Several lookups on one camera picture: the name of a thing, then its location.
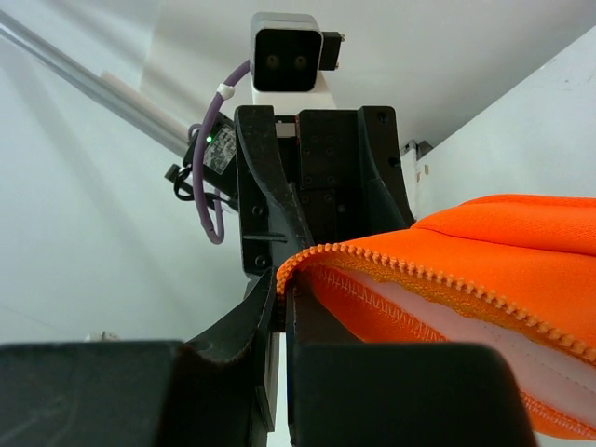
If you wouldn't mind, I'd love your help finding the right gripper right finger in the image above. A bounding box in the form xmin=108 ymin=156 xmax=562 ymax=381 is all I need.
xmin=286 ymin=283 xmax=535 ymax=446

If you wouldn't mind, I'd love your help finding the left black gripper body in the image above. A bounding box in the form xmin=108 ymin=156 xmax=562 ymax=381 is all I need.
xmin=274 ymin=110 xmax=390 ymax=246

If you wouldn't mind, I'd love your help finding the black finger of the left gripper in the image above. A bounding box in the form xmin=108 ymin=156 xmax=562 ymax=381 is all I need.
xmin=234 ymin=105 xmax=314 ymax=278

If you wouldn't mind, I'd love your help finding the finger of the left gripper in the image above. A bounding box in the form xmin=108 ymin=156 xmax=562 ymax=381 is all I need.
xmin=357 ymin=106 xmax=415 ymax=231

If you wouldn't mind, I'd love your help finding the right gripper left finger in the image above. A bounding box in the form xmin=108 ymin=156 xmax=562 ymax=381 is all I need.
xmin=0 ymin=265 xmax=280 ymax=447

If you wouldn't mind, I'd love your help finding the orange zip jacket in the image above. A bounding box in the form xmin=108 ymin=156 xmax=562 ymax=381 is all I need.
xmin=277 ymin=195 xmax=595 ymax=441

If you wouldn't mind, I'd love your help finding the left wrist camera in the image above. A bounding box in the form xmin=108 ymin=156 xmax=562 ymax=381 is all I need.
xmin=251 ymin=12 xmax=345 ymax=115

